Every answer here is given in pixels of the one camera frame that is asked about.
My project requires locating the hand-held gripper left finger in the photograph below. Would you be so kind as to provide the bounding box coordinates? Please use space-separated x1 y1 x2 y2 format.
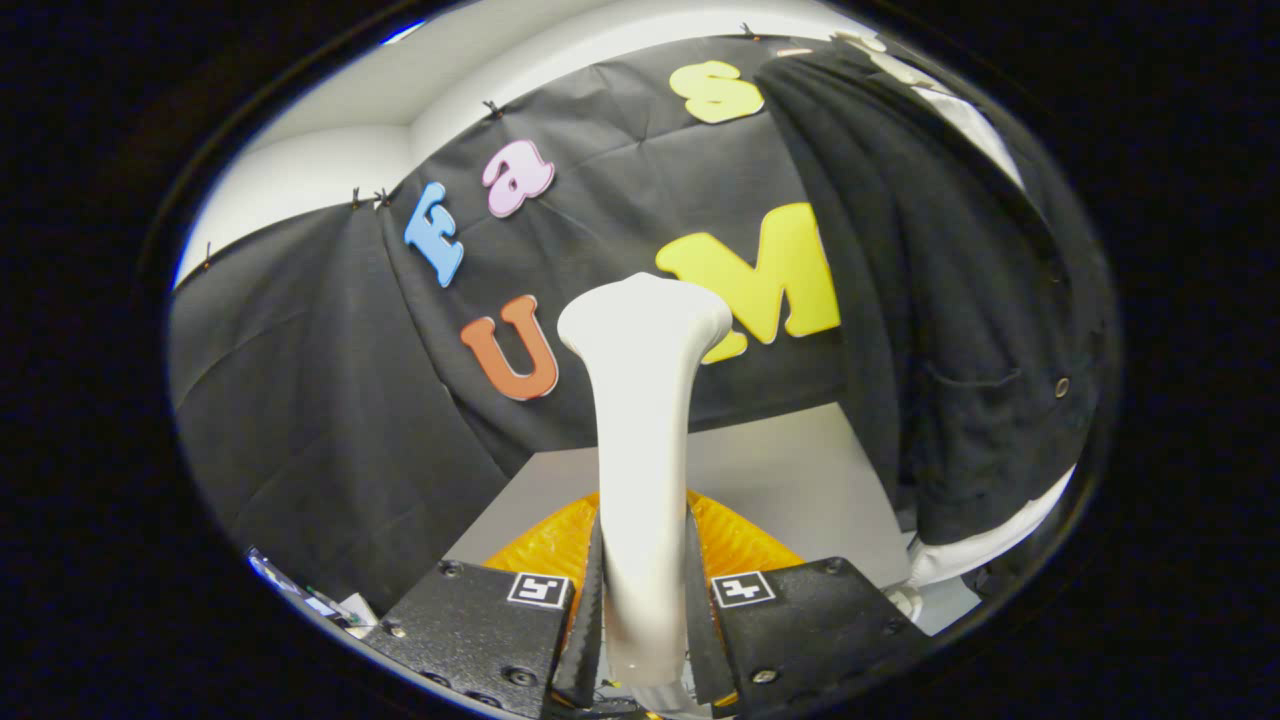
362 490 606 719

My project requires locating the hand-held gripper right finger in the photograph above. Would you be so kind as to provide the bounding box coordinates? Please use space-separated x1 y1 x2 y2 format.
685 490 931 719

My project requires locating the white garment steamer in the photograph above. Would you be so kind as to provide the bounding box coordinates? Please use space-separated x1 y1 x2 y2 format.
556 272 734 716

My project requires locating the black suit jacket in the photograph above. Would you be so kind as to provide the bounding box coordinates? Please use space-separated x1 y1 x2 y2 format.
752 40 1116 546

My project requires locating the white and blue equipment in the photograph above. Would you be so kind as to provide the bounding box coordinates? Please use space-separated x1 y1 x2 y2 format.
248 546 379 633

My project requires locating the grey cabinet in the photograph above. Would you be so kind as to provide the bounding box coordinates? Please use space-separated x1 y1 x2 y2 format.
443 402 916 591

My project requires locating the white mannequin torso with stand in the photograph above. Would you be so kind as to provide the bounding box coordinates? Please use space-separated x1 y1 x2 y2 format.
835 30 1079 621

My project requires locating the black backdrop cloth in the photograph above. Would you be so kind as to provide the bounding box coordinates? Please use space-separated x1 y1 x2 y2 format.
168 35 871 616

